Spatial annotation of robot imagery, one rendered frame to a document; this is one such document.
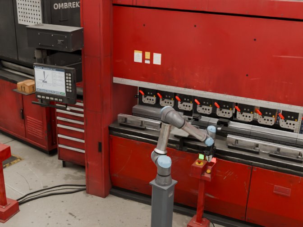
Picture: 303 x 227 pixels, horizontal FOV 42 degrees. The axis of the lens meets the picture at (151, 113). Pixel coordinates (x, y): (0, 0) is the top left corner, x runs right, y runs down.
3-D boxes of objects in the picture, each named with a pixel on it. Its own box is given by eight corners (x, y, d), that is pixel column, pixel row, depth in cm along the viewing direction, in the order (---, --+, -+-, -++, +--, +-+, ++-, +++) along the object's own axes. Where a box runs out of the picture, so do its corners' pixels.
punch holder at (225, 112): (216, 115, 391) (217, 99, 385) (218, 112, 399) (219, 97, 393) (231, 118, 386) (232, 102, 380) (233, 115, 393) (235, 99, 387)
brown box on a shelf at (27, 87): (11, 90, 503) (11, 81, 498) (29, 86, 522) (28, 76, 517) (26, 95, 486) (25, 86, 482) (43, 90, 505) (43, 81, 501)
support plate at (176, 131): (169, 133, 392) (169, 133, 392) (178, 124, 414) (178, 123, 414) (186, 137, 385) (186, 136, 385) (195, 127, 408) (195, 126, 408)
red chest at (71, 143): (57, 168, 520) (53, 95, 484) (79, 152, 564) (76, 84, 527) (90, 176, 502) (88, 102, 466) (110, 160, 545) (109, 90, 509)
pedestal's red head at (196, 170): (190, 175, 382) (191, 159, 376) (196, 169, 395) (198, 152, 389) (210, 181, 373) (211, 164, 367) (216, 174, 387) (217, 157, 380)
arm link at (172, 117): (176, 112, 322) (217, 139, 344) (171, 108, 332) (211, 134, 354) (167, 124, 323) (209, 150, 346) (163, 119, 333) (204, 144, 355)
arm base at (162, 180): (165, 188, 339) (166, 178, 335) (151, 182, 347) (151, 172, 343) (175, 181, 350) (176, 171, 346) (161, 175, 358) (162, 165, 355)
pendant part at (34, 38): (31, 109, 411) (24, 26, 381) (45, 102, 433) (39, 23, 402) (73, 117, 395) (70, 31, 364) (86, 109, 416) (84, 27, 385)
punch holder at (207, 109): (196, 111, 398) (197, 96, 392) (199, 109, 406) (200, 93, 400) (211, 114, 393) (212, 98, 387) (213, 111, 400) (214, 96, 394)
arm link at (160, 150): (154, 168, 348) (167, 110, 331) (149, 160, 361) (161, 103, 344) (167, 168, 352) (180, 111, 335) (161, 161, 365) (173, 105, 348)
